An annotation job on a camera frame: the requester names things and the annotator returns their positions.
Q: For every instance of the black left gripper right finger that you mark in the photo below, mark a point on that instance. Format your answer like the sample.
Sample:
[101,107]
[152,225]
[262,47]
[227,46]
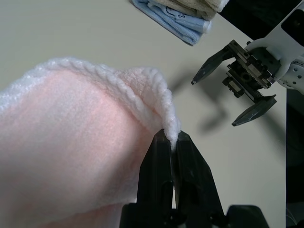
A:
[197,180]

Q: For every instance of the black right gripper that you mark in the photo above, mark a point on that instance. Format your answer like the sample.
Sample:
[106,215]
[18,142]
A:
[251,69]

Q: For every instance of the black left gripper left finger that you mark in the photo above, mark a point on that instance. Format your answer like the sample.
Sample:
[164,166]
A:
[155,180]

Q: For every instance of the pink ribbed towel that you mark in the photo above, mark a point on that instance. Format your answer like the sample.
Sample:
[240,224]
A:
[71,142]

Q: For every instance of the light blue folded towel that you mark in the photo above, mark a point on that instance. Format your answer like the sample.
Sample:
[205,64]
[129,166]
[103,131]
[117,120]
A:
[178,23]

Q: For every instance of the beige folded towel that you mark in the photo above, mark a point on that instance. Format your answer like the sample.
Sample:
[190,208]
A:
[190,6]

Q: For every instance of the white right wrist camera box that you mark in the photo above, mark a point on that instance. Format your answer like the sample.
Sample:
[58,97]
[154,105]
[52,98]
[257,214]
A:
[282,35]

